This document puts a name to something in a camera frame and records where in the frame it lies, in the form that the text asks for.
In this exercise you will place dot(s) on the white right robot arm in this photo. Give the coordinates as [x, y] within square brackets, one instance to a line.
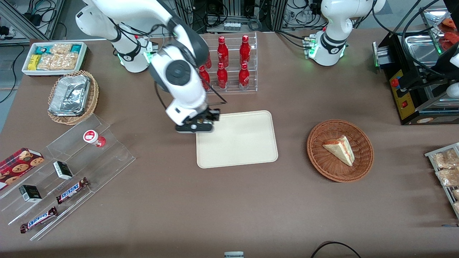
[179, 89]

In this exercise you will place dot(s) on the small black box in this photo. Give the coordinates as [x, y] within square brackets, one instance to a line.
[63, 170]
[30, 194]

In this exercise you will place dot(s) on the small grey device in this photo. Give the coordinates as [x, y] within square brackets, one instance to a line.
[233, 254]

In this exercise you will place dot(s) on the clear bag of snacks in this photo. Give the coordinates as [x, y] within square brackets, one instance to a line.
[448, 177]
[444, 159]

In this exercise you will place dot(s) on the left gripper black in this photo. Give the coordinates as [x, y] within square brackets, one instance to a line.
[419, 82]

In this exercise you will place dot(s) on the steel tray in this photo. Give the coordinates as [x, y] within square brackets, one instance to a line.
[423, 48]

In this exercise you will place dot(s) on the aluminium frame profile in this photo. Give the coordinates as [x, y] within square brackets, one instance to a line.
[43, 21]

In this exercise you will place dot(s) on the large clear cracker pack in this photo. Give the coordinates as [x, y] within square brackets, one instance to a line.
[59, 61]

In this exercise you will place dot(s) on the tray of packaged snacks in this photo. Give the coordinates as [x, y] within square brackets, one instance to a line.
[444, 190]

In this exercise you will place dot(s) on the red gum can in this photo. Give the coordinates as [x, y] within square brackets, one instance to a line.
[94, 138]

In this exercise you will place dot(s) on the red chocolate chip cookie box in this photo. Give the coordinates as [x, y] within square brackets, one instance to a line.
[19, 165]

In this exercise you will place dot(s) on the cream plastic tray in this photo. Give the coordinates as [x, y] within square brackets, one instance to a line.
[240, 143]

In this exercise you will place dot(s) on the Snickers chocolate bar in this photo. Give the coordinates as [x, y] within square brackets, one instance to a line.
[38, 220]
[72, 190]

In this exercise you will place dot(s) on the triangular sandwich wedge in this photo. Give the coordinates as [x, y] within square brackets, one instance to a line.
[340, 150]

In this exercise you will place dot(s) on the aluminium foil tray stack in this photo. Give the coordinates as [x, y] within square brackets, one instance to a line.
[70, 95]

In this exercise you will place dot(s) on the clear acrylic stepped stand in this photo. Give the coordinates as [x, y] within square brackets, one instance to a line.
[107, 157]

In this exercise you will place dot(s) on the oval wicker basket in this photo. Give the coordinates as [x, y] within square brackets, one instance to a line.
[94, 96]

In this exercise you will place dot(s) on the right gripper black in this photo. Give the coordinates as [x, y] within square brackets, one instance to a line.
[209, 115]

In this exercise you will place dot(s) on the small clear cracker pack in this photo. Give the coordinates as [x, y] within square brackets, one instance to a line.
[61, 48]

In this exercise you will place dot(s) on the white snack bin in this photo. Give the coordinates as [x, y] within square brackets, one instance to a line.
[84, 57]

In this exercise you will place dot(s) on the teal snack packet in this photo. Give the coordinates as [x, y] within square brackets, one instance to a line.
[43, 49]
[76, 48]

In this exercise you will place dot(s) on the clear acrylic bottle rack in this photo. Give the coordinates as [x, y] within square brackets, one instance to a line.
[252, 71]

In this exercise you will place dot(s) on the black machine with yellow panel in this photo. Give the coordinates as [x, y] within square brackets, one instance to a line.
[408, 111]

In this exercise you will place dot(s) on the round brown wicker basket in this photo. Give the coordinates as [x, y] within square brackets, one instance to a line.
[322, 165]

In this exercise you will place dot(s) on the white power strip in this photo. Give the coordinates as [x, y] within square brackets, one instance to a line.
[232, 26]

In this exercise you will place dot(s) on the yellow snack packet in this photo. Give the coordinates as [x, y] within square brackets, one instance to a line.
[34, 62]

